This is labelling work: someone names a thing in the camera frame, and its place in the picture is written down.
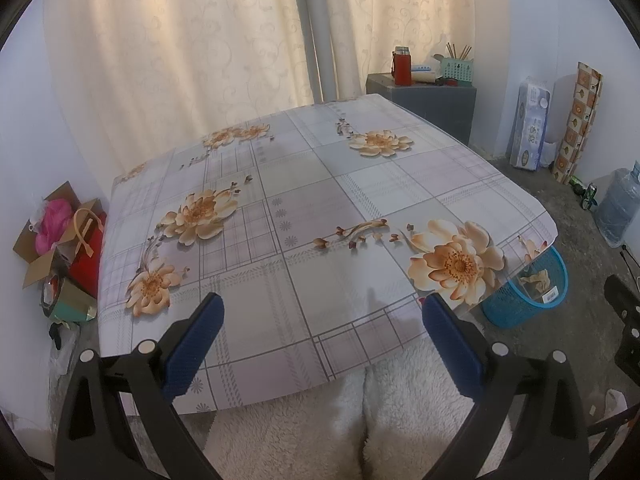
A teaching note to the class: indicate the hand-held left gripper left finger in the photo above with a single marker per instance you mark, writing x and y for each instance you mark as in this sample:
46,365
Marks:
195,345

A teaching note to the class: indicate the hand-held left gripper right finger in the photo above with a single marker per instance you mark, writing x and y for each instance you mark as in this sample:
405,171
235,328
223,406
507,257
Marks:
452,345

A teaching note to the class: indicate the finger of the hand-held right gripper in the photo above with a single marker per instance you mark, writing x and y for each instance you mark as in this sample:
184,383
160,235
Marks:
622,296

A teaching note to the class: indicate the blue plastic wastebasket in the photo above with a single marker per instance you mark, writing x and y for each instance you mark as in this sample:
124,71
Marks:
510,305

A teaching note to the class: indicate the large clear water jug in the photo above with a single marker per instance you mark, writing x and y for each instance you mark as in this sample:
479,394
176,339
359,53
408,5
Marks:
617,205

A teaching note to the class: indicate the small green black object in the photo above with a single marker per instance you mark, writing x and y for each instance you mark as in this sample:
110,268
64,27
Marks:
585,191

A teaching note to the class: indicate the teal gold gift bag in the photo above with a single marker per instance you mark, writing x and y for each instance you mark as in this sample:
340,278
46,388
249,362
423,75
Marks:
72,305

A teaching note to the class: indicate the clear crumpled plastic bag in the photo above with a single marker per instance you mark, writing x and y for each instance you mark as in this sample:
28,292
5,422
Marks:
64,359

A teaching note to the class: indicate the red gift bag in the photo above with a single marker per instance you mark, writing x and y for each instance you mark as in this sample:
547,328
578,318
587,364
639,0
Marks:
87,265

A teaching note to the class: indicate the black cloth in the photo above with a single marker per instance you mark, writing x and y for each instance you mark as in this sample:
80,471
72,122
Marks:
57,336

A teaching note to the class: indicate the tape roll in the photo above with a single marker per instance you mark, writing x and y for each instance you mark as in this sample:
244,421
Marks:
50,294

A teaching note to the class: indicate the patterned rolled mat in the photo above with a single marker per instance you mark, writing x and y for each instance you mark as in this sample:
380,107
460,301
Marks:
580,120

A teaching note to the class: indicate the brown cardboard box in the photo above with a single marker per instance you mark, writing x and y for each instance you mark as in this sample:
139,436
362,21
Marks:
35,260

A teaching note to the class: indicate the pink fluffy ball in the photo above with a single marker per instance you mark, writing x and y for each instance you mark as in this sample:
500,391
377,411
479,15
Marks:
52,222

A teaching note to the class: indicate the toilet paper pack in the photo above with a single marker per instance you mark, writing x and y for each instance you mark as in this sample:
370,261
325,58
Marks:
530,125

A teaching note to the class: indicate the grey cabinet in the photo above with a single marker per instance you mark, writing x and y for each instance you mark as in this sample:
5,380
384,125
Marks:
430,107

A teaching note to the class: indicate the small red black object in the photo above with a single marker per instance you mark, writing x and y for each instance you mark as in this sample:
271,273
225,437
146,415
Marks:
446,81

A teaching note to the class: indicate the teal utensil holder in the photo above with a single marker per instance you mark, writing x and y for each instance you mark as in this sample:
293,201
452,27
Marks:
457,71

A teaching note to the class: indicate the red thermos flask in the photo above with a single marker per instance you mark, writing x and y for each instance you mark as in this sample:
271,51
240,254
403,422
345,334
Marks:
402,70

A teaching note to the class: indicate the white blue tube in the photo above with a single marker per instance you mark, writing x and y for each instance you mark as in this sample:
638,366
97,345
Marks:
422,67

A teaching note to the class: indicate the bundle of wooden chopsticks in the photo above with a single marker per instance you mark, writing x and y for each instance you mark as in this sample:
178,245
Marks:
459,51

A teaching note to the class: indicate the cream patterned curtain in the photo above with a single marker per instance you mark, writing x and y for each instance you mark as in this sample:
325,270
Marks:
175,50
400,10

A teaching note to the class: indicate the black metal frame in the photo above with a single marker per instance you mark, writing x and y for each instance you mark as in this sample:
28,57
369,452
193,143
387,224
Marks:
615,422

